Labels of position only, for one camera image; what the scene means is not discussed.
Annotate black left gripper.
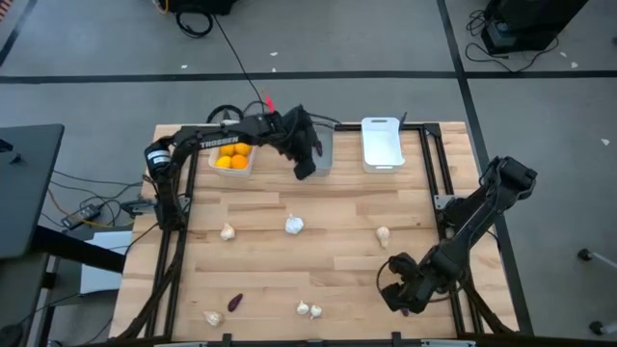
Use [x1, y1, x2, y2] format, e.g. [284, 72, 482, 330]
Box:
[272, 104, 323, 180]

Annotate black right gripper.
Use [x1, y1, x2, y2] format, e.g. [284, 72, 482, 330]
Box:
[380, 253, 447, 312]

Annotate grey plastic basket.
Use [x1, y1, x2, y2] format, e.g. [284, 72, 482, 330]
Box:
[312, 122, 335, 177]

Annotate translucent white plastic basket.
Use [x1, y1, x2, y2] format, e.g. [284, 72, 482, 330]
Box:
[207, 142, 258, 178]

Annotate black box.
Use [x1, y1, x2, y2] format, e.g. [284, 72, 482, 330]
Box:
[166, 0, 237, 15]

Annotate black caster wheel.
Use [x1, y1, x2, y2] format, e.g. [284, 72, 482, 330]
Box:
[588, 319, 617, 337]
[577, 247, 617, 271]

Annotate white sheet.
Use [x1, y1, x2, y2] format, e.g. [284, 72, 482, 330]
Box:
[79, 229, 134, 295]

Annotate black power adapter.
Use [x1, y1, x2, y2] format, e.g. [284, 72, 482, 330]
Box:
[61, 203, 101, 230]

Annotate black equipment cart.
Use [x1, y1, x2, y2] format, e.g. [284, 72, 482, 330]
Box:
[480, 0, 590, 55]

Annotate black desk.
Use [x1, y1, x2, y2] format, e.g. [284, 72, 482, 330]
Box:
[0, 123, 127, 338]

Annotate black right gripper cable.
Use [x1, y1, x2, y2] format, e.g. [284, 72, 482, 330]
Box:
[375, 259, 391, 303]

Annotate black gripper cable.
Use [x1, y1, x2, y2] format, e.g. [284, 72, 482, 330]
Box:
[306, 111, 341, 127]
[375, 259, 391, 303]

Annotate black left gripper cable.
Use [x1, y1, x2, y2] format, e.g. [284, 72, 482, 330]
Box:
[306, 111, 341, 127]

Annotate black cable loops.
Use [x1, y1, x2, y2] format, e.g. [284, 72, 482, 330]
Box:
[205, 101, 271, 125]

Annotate black cable bundle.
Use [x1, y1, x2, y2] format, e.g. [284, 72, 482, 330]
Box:
[452, 283, 512, 336]
[115, 230, 184, 341]

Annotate long black floor cable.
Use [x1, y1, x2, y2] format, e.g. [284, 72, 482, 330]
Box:
[211, 13, 269, 110]

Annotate black cable coil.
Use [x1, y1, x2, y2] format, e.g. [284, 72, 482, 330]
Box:
[174, 8, 215, 40]

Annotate tangled black cables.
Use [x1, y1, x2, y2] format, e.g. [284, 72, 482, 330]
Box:
[465, 9, 560, 73]

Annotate thin black floor cables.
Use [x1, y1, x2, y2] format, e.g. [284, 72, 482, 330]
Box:
[47, 168, 146, 227]

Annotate yellow cable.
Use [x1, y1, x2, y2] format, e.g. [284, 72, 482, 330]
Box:
[46, 187, 121, 230]

